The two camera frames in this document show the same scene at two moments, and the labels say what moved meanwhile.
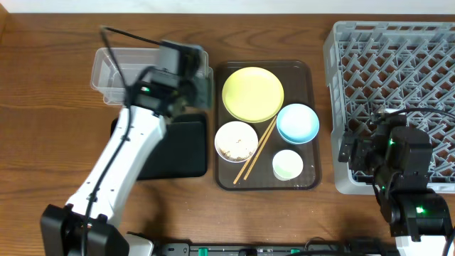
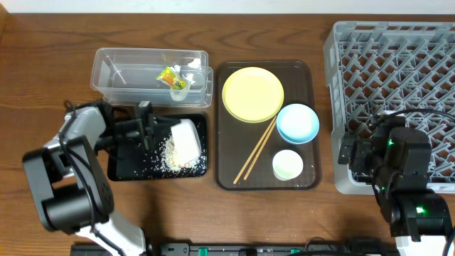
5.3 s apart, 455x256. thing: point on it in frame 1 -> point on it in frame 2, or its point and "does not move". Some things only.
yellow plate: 252,94 does not move
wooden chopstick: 253,151 does not move
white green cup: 287,164 does not move
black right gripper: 350,150 does not move
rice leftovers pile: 226,155 -> 169,162
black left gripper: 198,92 -> 145,127
